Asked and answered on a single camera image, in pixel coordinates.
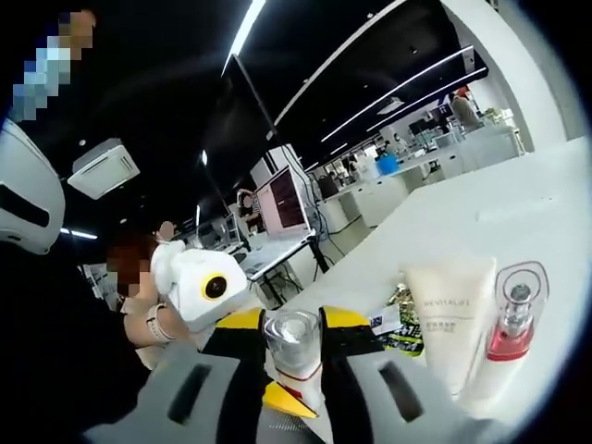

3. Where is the blue bin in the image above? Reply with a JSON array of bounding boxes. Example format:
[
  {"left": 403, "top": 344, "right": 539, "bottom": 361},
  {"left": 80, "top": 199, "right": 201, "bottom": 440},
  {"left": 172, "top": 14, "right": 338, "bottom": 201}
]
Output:
[{"left": 376, "top": 154, "right": 400, "bottom": 176}]

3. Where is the ceiling air conditioner unit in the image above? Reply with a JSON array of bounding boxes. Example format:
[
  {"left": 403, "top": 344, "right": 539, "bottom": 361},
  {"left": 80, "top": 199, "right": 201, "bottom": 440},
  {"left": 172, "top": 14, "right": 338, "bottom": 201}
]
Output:
[{"left": 67, "top": 142, "right": 141, "bottom": 200}]

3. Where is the white skincare sachet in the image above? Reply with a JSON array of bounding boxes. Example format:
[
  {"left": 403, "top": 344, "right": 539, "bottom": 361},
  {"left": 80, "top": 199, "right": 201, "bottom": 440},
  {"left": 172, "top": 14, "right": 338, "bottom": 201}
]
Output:
[{"left": 369, "top": 307, "right": 403, "bottom": 337}]

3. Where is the person's black shirt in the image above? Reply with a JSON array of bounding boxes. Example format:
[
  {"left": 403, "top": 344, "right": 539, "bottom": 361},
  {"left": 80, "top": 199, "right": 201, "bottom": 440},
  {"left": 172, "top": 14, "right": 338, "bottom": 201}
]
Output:
[{"left": 0, "top": 240, "right": 186, "bottom": 444}]

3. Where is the white chest-worn device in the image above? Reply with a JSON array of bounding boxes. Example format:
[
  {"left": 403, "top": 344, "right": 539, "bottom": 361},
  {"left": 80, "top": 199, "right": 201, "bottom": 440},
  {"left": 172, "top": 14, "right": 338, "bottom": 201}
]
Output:
[{"left": 0, "top": 117, "right": 64, "bottom": 255}]

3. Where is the person's left hand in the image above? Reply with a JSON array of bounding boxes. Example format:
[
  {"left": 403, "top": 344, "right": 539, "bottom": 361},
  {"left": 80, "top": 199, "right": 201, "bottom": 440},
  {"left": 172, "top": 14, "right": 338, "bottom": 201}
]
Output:
[{"left": 149, "top": 239, "right": 187, "bottom": 297}]

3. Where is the red clear-capped skincare bottle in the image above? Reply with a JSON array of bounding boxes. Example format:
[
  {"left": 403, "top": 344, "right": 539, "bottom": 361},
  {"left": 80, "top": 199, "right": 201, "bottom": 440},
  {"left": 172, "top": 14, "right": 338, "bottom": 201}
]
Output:
[{"left": 462, "top": 259, "right": 551, "bottom": 417}]

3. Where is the small clear-capped skincare bottle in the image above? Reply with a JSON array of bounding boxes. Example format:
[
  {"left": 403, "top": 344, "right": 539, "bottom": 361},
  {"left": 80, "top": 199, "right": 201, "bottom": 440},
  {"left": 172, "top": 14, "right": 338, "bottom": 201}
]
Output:
[{"left": 262, "top": 310, "right": 323, "bottom": 413}]

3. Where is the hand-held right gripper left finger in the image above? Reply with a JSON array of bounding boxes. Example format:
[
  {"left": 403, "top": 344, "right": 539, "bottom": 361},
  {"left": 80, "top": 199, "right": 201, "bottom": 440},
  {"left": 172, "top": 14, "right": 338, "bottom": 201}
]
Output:
[{"left": 81, "top": 307, "right": 268, "bottom": 444}]

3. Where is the dark green skincare sachet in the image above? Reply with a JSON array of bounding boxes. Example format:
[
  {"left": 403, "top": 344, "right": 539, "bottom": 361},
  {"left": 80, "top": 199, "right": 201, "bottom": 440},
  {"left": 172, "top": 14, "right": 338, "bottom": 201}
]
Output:
[{"left": 378, "top": 318, "right": 426, "bottom": 360}]

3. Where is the white wristwatch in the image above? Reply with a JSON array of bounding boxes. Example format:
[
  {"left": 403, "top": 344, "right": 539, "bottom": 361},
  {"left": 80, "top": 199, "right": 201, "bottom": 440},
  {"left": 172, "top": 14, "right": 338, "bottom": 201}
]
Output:
[{"left": 146, "top": 302, "right": 170, "bottom": 343}]

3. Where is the large white skincare tube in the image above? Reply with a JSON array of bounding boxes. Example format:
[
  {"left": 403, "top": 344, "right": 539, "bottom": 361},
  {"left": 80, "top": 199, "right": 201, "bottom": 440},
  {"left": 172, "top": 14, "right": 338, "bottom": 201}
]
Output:
[{"left": 400, "top": 256, "right": 499, "bottom": 397}]

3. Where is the white open laptop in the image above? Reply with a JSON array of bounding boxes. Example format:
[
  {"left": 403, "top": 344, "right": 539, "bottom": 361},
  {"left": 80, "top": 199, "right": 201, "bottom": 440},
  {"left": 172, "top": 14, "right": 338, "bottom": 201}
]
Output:
[{"left": 240, "top": 164, "right": 320, "bottom": 281}]

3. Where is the straight ceiling light strip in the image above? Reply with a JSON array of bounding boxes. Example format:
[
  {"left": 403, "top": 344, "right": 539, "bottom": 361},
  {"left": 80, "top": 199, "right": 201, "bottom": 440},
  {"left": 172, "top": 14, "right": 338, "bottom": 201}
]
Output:
[{"left": 221, "top": 0, "right": 268, "bottom": 78}]

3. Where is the white cabinet counter row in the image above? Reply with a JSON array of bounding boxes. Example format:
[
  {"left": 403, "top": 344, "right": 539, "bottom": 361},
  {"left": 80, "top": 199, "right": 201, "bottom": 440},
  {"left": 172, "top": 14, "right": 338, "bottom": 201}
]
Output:
[{"left": 318, "top": 124, "right": 526, "bottom": 228}]

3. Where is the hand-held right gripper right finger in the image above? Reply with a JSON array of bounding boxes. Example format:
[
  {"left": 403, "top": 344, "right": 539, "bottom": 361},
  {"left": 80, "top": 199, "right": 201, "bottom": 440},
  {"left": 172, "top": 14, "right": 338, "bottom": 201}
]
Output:
[{"left": 317, "top": 303, "right": 469, "bottom": 444}]

